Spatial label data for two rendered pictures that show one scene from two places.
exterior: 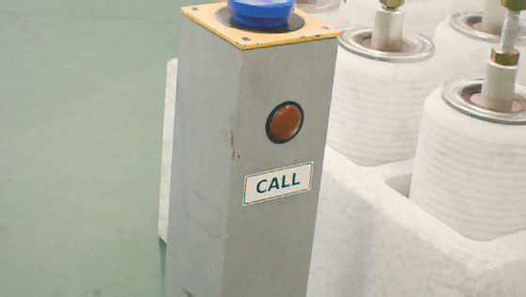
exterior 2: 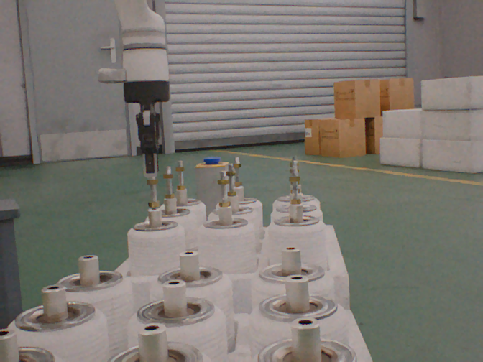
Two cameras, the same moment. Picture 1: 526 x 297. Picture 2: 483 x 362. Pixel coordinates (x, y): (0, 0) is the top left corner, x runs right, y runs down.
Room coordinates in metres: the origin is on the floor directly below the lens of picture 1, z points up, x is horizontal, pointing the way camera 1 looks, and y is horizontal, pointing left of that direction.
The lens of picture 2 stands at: (1.59, -0.99, 0.45)
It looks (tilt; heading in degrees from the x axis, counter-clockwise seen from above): 7 degrees down; 132
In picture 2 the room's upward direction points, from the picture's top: 3 degrees counter-clockwise
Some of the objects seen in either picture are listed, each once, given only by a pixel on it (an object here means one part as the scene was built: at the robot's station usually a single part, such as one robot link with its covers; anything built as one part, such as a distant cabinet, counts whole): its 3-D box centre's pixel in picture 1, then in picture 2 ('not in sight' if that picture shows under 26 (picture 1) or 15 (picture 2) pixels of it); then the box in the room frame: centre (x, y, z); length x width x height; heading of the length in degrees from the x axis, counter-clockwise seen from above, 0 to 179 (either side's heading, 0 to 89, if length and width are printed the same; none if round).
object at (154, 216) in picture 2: not in sight; (154, 218); (0.80, -0.34, 0.26); 0.02 x 0.02 x 0.03
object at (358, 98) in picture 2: not in sight; (356, 99); (-0.99, 3.34, 0.45); 0.30 x 0.24 x 0.30; 157
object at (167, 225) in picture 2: not in sight; (155, 226); (0.80, -0.34, 0.25); 0.08 x 0.08 x 0.01
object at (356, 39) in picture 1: (385, 44); (238, 201); (0.76, -0.08, 0.25); 0.08 x 0.08 x 0.01
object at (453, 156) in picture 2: not in sight; (469, 153); (0.20, 2.63, 0.09); 0.39 x 0.39 x 0.18; 69
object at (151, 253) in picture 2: not in sight; (159, 279); (0.80, -0.34, 0.16); 0.10 x 0.10 x 0.18
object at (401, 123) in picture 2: not in sight; (425, 123); (-0.17, 2.81, 0.27); 0.39 x 0.39 x 0.18; 68
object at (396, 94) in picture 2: not in sight; (391, 97); (-0.86, 3.68, 0.45); 0.30 x 0.24 x 0.30; 153
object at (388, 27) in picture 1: (388, 28); (238, 195); (0.76, -0.08, 0.26); 0.02 x 0.02 x 0.03
